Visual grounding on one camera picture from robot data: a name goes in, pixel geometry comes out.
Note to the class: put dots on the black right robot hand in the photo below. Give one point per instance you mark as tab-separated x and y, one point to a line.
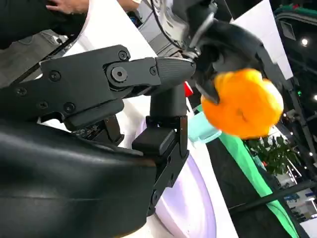
62	173

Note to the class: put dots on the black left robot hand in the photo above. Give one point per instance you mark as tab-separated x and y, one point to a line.
230	42

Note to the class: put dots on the orange and white bread roll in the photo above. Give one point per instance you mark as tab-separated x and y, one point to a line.
245	106

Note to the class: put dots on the green potted plant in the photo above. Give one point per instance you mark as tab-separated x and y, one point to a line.
275	153

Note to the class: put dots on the lilac plate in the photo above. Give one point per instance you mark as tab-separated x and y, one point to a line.
188	198

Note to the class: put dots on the green cloth banner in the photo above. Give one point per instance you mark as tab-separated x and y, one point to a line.
262	183

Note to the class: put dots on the person's hand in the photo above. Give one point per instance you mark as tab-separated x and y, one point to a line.
71	5

